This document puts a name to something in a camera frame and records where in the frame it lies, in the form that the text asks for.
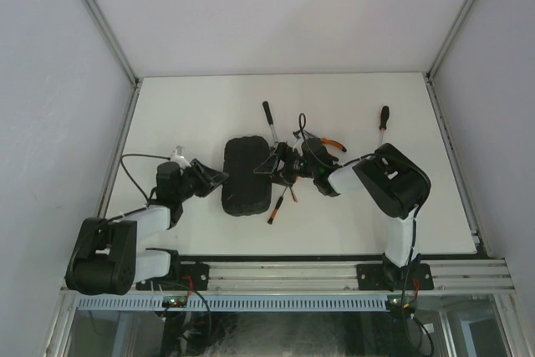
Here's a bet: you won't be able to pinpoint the black handled claw hammer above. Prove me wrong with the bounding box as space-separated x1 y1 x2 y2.
262 101 279 148

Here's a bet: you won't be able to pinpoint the aluminium front frame rail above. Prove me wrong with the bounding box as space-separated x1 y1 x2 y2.
205 259 514 294

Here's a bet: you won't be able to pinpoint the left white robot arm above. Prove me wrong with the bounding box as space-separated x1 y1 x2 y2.
65 159 229 295

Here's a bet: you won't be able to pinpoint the orange handled needle-nose pliers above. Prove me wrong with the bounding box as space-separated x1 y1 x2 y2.
320 137 347 152

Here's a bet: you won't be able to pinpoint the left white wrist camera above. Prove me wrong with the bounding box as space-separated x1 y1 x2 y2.
169 145 191 168

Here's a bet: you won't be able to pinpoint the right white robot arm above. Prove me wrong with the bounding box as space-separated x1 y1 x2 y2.
254 137 431 289

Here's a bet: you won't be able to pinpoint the black orange handled screwdriver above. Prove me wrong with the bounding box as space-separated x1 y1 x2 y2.
379 105 390 146

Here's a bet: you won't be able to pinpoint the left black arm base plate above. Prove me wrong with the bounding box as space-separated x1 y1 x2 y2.
135 263 210 292

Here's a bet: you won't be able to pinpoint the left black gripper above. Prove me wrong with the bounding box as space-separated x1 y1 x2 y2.
175 160 228 203

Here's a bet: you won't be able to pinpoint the blue slotted cable duct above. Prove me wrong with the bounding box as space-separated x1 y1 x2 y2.
76 294 388 313

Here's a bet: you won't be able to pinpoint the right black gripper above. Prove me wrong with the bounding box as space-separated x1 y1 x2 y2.
253 142 317 187

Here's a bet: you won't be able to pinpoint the black plastic tool case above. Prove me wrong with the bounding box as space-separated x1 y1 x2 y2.
221 135 272 217

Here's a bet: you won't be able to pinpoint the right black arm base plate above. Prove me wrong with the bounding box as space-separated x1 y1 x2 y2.
356 263 435 292

